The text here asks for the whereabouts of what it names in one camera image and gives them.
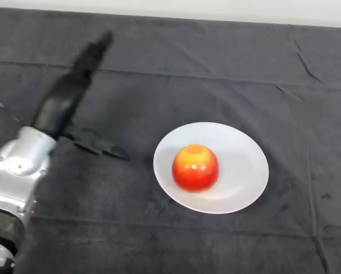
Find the black cloth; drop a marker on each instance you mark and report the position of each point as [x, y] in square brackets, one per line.
[201, 71]

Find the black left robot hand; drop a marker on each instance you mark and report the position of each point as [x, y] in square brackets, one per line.
[61, 102]

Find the red yellow apple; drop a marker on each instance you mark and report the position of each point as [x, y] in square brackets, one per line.
[194, 171]

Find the white round plate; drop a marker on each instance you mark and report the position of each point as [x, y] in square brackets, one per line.
[241, 177]

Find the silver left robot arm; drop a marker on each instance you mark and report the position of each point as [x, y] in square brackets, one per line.
[21, 165]

